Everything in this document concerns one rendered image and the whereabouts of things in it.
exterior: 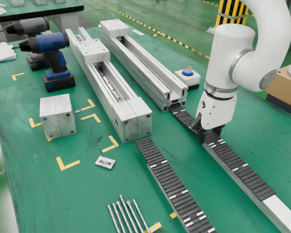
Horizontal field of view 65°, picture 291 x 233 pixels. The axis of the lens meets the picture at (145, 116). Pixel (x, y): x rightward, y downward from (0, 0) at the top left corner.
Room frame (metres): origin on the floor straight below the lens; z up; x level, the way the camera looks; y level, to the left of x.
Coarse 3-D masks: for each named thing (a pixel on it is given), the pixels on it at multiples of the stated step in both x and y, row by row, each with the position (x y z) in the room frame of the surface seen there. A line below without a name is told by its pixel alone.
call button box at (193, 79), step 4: (176, 72) 0.86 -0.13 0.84; (180, 72) 0.86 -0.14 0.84; (176, 76) 0.85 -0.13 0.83; (180, 76) 0.82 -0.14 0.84; (184, 76) 0.82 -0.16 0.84; (188, 76) 0.82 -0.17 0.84; (192, 76) 0.82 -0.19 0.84; (196, 76) 0.82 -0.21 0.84; (200, 76) 0.83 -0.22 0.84; (184, 80) 0.80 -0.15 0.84; (188, 80) 0.80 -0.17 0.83; (192, 80) 0.81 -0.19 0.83; (196, 80) 0.82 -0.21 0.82; (188, 84) 0.80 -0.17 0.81; (192, 84) 0.81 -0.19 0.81; (196, 84) 0.82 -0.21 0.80; (188, 88) 0.80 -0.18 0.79; (192, 88) 0.81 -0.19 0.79; (196, 88) 0.82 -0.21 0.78
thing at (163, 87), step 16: (112, 48) 1.17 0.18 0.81; (128, 48) 1.11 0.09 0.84; (128, 64) 0.95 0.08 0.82; (144, 64) 0.93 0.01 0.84; (160, 64) 0.88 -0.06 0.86; (144, 80) 0.80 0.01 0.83; (160, 80) 0.79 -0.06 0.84; (176, 80) 0.75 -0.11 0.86; (160, 96) 0.68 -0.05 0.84; (176, 96) 0.70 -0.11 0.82
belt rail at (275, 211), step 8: (208, 152) 0.47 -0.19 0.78; (216, 160) 0.43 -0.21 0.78; (224, 168) 0.40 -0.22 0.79; (232, 176) 0.37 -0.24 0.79; (240, 184) 0.35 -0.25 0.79; (248, 192) 0.32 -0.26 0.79; (256, 200) 0.30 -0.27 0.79; (264, 200) 0.29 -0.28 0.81; (272, 200) 0.29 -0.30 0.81; (264, 208) 0.28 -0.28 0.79; (272, 208) 0.27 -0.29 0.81; (280, 208) 0.27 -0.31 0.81; (288, 208) 0.27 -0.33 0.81; (272, 216) 0.26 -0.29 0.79; (280, 216) 0.25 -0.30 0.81; (288, 216) 0.25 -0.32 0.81; (280, 224) 0.24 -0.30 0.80; (288, 224) 0.24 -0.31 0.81; (288, 232) 0.22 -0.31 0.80
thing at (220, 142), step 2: (218, 140) 0.49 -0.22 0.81; (220, 140) 0.48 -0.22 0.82; (222, 140) 0.48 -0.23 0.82; (212, 142) 0.48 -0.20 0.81; (214, 142) 0.47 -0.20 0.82; (216, 142) 0.47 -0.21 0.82; (218, 142) 0.48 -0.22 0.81; (220, 142) 0.48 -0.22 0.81; (222, 142) 0.47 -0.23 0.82; (224, 142) 0.47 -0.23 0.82; (208, 144) 0.47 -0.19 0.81; (210, 144) 0.47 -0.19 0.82; (212, 144) 0.47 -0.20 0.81; (214, 144) 0.47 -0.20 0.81; (216, 144) 0.47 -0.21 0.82; (218, 144) 0.47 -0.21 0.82; (220, 144) 0.47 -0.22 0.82; (222, 144) 0.47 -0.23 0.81; (210, 146) 0.46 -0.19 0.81; (212, 146) 0.46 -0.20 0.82; (214, 146) 0.46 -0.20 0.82; (216, 146) 0.46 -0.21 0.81; (212, 148) 0.45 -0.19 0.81
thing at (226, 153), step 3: (225, 150) 0.44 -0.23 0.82; (228, 150) 0.44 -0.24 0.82; (231, 150) 0.45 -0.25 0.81; (219, 153) 0.43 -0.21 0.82; (222, 153) 0.43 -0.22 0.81; (225, 153) 0.43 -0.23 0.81; (228, 153) 0.43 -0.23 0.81; (231, 153) 0.43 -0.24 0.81; (219, 156) 0.42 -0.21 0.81; (222, 156) 0.42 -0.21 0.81; (225, 156) 0.42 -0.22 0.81
